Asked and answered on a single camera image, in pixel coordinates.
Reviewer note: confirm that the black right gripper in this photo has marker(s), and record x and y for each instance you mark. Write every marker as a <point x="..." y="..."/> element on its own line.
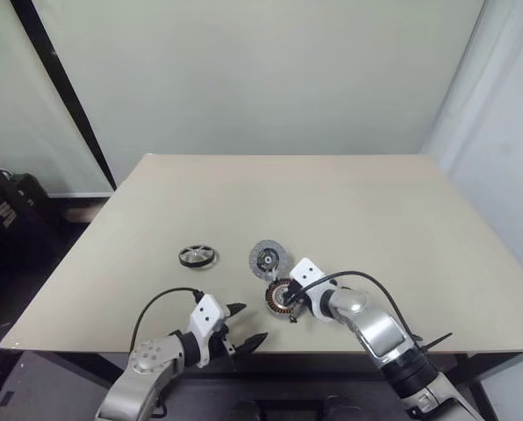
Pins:
<point x="300" y="302"/>

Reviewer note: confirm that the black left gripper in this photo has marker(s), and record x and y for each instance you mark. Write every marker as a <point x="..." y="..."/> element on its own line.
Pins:
<point x="225" y="337"/>

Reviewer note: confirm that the motor housing with copper windings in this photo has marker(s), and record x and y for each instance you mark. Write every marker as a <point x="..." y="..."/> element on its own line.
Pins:
<point x="275" y="303"/>

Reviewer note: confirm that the grey round motor lid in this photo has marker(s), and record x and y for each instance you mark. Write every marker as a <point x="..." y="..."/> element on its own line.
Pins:
<point x="260" y="253"/>

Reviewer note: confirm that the black spoked rotor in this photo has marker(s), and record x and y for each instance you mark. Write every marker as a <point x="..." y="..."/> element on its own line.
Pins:
<point x="197" y="253"/>

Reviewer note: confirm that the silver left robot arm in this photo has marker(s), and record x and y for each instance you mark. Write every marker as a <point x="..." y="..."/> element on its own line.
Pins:
<point x="147" y="364"/>

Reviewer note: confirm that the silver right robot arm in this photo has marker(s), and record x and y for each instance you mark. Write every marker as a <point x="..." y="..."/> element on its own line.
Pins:
<point x="375" y="324"/>

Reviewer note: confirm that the black equipment case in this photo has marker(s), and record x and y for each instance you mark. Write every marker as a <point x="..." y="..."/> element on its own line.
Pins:
<point x="7" y="219"/>

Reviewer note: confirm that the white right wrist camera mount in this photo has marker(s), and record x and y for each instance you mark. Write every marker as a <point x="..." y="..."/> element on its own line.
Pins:
<point x="306" y="269"/>

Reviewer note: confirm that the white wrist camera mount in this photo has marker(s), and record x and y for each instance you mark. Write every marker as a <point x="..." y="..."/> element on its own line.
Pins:
<point x="206" y="313"/>
<point x="306" y="269"/>

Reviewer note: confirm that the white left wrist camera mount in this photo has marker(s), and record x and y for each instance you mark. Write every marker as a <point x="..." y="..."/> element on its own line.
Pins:
<point x="206" y="313"/>

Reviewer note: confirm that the black table frame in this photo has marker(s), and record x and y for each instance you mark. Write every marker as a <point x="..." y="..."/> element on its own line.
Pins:
<point x="288" y="364"/>

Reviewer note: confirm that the black diagonal wall strip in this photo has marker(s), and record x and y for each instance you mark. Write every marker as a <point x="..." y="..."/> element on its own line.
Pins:
<point x="68" y="96"/>

